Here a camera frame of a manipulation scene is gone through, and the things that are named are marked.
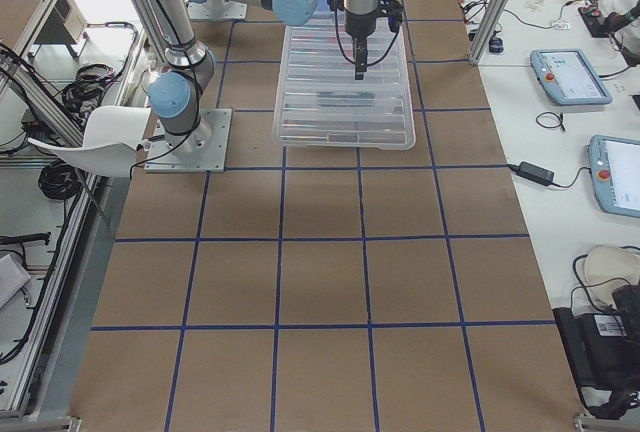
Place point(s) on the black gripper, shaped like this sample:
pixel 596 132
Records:
pixel 358 27

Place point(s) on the blue teach pendant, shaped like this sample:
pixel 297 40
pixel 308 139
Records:
pixel 614 164
pixel 568 78

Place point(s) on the black equipment case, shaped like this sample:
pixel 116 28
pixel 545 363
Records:
pixel 601 356

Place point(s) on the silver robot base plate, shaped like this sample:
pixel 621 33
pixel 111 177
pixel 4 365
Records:
pixel 203 151

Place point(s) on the aluminium frame post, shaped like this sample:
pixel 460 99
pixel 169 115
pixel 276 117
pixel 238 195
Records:
pixel 485 30

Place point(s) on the white plastic chair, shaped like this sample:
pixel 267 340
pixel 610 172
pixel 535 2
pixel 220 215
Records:
pixel 111 136

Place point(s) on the clear plastic box lid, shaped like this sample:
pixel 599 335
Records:
pixel 319 101

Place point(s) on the blue teach pendant lower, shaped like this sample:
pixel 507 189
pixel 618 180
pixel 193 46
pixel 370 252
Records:
pixel 614 164

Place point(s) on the blue teach pendant upper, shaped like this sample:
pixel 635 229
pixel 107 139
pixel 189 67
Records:
pixel 568 78

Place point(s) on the black power adapter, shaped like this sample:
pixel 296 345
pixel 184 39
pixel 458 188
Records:
pixel 532 173

